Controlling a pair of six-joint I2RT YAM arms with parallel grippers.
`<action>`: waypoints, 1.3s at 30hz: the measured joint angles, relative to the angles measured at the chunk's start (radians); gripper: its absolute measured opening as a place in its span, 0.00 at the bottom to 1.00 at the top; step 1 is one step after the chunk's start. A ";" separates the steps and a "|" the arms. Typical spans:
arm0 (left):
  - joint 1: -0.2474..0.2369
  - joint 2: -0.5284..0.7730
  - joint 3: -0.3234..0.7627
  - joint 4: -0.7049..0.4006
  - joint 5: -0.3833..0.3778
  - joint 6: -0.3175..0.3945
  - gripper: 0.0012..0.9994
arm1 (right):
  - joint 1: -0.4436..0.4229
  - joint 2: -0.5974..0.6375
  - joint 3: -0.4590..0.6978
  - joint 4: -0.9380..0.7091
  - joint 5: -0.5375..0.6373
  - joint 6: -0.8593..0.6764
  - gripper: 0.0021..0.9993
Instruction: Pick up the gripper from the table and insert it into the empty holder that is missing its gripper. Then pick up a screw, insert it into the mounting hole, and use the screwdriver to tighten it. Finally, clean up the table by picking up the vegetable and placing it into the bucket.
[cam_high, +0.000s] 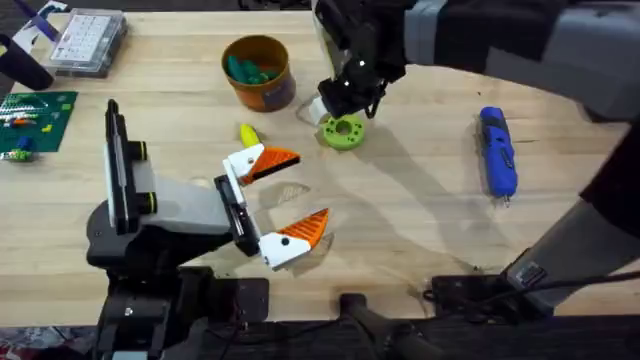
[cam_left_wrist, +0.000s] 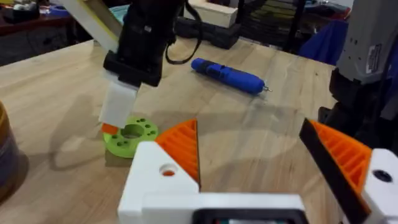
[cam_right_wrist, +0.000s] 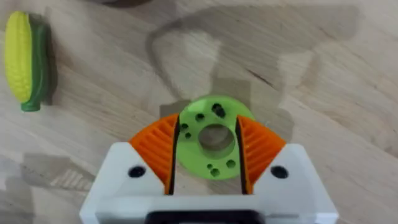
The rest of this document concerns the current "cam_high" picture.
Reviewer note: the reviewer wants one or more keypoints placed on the black mount post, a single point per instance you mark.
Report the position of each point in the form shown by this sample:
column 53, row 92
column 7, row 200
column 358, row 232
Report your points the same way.
column 370, row 320

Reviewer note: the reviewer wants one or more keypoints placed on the green disc with holes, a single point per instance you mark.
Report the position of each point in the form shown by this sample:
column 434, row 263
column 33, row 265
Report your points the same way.
column 332, row 136

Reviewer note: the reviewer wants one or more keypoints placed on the left wrist upright black plate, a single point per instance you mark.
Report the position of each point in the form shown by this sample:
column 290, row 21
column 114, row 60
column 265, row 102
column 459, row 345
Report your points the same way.
column 117, row 170

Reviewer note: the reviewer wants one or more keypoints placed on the blue electric screwdriver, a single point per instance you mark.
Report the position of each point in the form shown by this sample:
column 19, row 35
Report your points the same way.
column 497, row 155

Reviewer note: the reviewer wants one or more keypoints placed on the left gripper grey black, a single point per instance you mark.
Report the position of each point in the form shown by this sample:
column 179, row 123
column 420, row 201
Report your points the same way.
column 190, row 205

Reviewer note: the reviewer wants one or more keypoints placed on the yellow toy vegetable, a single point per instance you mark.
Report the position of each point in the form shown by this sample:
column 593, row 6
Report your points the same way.
column 249, row 136

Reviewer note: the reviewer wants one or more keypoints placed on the clear plastic parts box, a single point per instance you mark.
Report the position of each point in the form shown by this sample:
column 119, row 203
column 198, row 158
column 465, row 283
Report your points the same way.
column 87, row 42

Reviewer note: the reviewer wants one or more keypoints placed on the orange tub with green toys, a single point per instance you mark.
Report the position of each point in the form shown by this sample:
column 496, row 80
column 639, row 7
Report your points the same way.
column 260, row 75

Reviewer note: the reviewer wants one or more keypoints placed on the green board with toy blocks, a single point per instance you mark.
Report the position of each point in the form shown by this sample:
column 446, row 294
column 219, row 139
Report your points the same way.
column 37, row 120

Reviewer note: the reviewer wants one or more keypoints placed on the white and blue box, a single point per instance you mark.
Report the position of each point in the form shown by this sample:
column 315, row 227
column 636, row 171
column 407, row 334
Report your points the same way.
column 37, row 22

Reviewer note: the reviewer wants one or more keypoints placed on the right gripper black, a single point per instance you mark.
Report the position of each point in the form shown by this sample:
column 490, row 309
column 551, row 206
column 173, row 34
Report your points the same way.
column 367, row 50

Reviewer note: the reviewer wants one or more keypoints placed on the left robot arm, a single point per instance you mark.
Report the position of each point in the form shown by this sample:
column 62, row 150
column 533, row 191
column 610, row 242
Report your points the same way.
column 150, row 252

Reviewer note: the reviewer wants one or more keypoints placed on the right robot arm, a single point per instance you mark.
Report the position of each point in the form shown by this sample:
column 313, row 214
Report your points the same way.
column 550, row 50

